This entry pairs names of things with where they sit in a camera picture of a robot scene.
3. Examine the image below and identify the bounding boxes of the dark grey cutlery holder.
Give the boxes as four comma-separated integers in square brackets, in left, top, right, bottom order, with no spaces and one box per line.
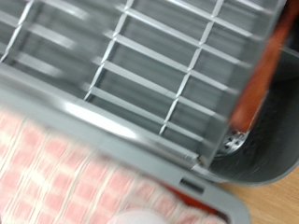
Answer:
[206,0,299,188]

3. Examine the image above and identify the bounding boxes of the reddish brown wooden spoon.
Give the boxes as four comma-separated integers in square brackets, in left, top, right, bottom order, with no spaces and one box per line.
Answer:
[228,0,299,135]

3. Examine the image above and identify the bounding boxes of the white plastic mug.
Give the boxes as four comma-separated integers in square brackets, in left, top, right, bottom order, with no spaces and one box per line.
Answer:
[107,208,177,224]

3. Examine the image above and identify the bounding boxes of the orange liner sheet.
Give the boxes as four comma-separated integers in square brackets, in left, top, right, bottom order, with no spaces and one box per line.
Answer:
[160,181,221,217]

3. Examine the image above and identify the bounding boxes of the grey dish drying rack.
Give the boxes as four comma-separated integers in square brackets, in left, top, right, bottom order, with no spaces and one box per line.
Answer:
[0,0,286,166]

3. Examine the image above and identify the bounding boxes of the pink checked towel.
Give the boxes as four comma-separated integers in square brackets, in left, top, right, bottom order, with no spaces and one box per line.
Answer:
[0,104,228,224]

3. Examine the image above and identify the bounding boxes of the grey plastic crate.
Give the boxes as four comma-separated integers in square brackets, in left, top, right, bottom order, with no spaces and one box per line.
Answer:
[0,69,252,224]

